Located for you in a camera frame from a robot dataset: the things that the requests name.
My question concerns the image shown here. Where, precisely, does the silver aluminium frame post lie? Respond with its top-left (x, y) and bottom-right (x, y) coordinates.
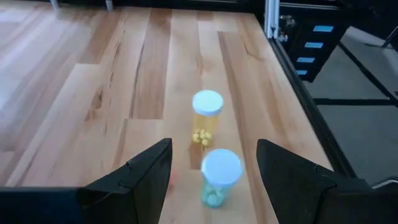
top-left (263, 0), bottom-right (280, 40)

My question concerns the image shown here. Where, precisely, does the teal pill bottle white cap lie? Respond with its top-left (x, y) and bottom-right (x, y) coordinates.
top-left (200, 148), bottom-right (244, 208)

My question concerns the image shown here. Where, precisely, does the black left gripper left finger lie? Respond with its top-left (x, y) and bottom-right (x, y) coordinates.
top-left (76, 138), bottom-right (174, 224)

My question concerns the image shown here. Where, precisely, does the yellow pill bottle white cap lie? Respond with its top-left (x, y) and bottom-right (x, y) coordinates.
top-left (192, 89), bottom-right (224, 147)

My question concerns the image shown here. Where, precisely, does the black cabinet with blue labels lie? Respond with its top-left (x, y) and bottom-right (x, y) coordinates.
top-left (279, 6), bottom-right (349, 83)

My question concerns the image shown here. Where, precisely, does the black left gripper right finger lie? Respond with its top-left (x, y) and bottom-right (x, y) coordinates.
top-left (256, 138), bottom-right (373, 224)

